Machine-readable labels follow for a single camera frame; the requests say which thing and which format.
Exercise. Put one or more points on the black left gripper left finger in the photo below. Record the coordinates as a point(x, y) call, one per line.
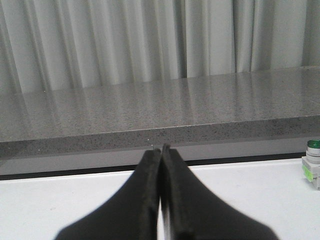
point(130, 214)

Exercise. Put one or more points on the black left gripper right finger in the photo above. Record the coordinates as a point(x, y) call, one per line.
point(192, 212)

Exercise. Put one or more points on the grey stone counter ledge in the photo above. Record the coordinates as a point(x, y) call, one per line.
point(270, 112)

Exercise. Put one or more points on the grey pleated curtain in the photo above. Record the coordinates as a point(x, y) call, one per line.
point(48, 45)

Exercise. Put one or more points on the green pushbutton switch white body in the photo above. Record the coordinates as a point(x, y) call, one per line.
point(311, 162)

